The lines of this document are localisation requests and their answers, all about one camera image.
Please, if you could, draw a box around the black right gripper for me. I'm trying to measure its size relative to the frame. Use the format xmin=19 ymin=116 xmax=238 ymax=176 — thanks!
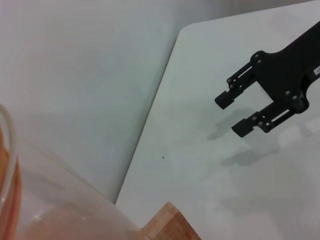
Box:
xmin=214 ymin=20 xmax=320 ymax=139

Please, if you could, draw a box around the wooden dispenser stand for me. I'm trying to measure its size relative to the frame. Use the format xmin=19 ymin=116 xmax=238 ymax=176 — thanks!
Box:
xmin=140 ymin=201 xmax=202 ymax=240

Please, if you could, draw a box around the glass water dispenser jar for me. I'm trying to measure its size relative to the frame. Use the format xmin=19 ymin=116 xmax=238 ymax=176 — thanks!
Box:
xmin=0 ymin=104 xmax=144 ymax=240

